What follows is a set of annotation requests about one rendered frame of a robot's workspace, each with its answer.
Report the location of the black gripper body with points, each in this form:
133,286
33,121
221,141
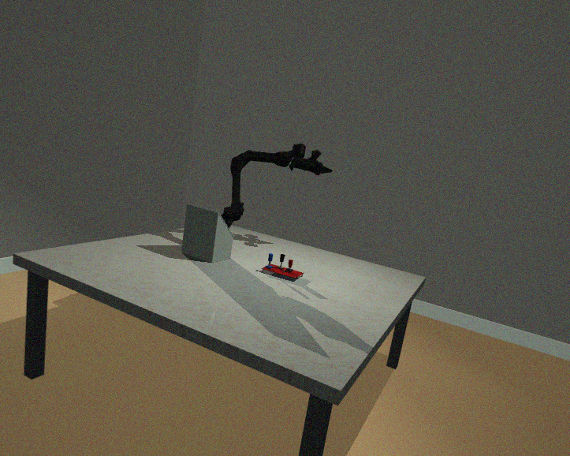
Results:
311,166

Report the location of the red circuit board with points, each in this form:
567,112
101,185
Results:
280,269

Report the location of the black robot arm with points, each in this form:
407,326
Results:
282,158

